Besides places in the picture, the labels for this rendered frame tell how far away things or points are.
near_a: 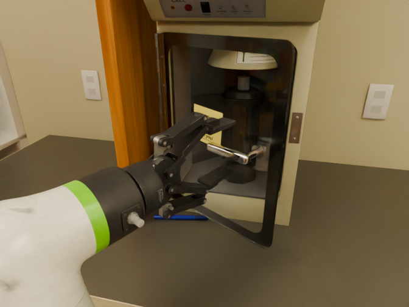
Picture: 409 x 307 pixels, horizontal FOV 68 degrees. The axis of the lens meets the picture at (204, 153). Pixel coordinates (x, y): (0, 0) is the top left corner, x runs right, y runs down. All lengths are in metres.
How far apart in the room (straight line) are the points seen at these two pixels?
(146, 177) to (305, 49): 0.40
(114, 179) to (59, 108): 1.08
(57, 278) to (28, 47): 1.19
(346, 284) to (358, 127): 0.61
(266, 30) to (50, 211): 0.49
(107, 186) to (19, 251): 0.11
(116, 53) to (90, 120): 0.76
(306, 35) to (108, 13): 0.37
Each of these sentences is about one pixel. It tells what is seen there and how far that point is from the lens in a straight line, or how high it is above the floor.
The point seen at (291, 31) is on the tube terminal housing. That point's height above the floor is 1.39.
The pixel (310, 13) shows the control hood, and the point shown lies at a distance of 0.61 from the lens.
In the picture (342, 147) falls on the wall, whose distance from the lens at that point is 1.19.
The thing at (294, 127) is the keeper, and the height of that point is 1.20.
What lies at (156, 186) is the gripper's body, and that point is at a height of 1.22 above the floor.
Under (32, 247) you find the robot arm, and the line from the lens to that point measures 0.34.
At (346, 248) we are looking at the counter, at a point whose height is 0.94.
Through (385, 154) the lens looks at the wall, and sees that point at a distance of 1.23.
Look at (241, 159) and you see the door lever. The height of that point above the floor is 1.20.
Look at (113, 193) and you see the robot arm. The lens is 0.38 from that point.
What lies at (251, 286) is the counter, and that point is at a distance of 0.66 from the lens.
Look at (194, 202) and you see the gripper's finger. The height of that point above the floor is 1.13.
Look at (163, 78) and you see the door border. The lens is 0.68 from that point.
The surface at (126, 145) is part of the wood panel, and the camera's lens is 0.69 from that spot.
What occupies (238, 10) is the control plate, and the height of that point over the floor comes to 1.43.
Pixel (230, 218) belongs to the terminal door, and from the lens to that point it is 0.67.
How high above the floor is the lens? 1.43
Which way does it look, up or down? 25 degrees down
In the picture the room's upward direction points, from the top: straight up
